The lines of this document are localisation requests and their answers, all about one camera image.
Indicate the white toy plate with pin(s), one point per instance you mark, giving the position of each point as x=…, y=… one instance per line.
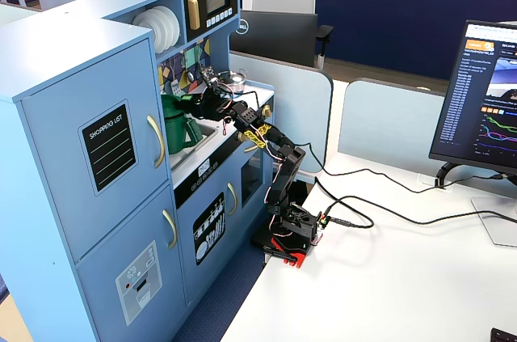
x=177, y=24
x=163, y=22
x=144, y=26
x=171, y=22

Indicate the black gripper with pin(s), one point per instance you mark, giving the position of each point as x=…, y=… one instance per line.
x=200, y=106

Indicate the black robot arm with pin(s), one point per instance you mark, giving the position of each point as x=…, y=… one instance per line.
x=287, y=172

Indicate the small camera circuit board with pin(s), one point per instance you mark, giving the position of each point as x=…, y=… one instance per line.
x=210, y=75

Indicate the blue toy kitchen unit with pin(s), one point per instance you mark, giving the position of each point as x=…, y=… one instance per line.
x=60, y=75

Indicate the gold stove knob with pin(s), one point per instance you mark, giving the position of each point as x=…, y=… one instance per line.
x=266, y=111
x=240, y=137

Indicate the silver toy sink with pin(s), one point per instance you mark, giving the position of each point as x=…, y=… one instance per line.
x=190, y=159

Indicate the dark keyboard corner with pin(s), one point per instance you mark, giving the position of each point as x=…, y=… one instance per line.
x=505, y=336

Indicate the black dell monitor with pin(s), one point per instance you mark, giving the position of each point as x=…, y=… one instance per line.
x=274, y=36

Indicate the small steel pot with lid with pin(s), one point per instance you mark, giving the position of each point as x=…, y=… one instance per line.
x=238, y=82

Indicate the light blue desk divider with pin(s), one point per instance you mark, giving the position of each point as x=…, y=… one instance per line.
x=291, y=107
x=387, y=119

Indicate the computer monitor showing graphs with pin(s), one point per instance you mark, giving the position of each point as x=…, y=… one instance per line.
x=480, y=99

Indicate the green pitcher recipient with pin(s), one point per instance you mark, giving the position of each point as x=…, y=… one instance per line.
x=174, y=133

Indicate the monitor stand with silver base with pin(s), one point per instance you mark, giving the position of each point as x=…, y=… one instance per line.
x=494, y=220

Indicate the red table clamp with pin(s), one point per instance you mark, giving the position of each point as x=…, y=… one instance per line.
x=292, y=255

